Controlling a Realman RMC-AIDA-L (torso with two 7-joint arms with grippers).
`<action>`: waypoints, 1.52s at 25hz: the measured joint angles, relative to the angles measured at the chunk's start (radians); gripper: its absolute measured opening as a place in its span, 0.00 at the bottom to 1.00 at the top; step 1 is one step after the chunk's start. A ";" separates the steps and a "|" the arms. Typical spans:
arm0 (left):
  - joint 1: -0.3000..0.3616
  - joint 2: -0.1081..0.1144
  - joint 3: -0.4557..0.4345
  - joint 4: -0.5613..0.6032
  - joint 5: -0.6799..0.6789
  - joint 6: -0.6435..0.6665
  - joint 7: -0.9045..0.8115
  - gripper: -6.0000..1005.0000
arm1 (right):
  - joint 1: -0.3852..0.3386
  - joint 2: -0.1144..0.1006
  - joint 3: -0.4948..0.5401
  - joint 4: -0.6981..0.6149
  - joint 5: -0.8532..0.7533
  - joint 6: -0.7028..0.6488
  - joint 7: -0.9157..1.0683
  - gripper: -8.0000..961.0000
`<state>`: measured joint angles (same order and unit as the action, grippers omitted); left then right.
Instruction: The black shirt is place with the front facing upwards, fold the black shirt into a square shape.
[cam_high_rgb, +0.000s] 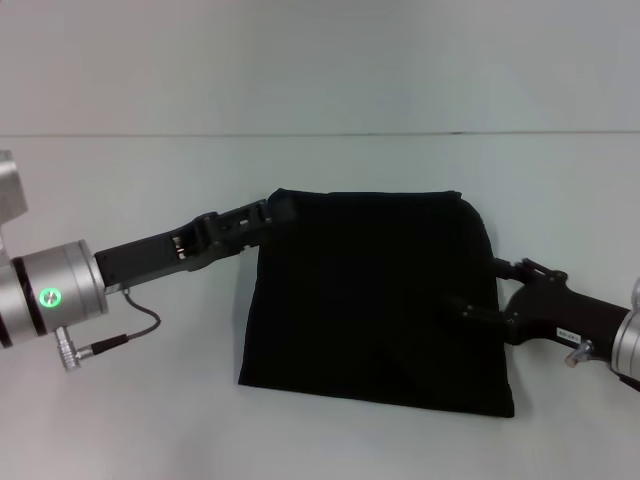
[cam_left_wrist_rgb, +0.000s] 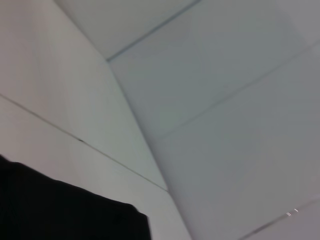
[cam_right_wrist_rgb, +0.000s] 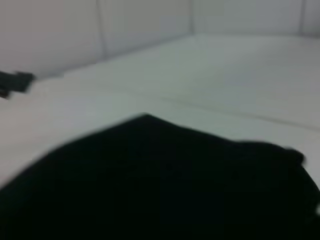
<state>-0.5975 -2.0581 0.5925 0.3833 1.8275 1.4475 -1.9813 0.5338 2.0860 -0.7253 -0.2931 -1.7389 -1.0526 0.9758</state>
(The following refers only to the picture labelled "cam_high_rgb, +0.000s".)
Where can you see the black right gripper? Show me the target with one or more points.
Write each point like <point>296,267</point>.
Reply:
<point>560,310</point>

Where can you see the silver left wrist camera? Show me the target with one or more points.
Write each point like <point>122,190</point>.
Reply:
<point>11,185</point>

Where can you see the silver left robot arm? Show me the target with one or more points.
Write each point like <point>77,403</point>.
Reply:
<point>55,295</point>

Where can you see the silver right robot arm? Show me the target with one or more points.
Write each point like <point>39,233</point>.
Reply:
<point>627,335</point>

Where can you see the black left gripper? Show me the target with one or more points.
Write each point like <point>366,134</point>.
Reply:
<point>155,255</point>

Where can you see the black shirt with white print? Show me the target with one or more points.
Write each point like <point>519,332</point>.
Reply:
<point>375,300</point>

